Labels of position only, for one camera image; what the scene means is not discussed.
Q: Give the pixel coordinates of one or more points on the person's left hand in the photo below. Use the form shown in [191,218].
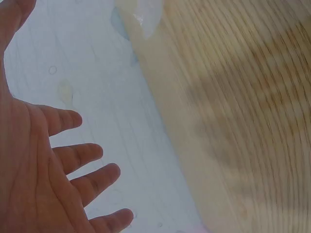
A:
[26,165]

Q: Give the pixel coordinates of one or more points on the clear plastic piece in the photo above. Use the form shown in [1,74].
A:
[149,18]

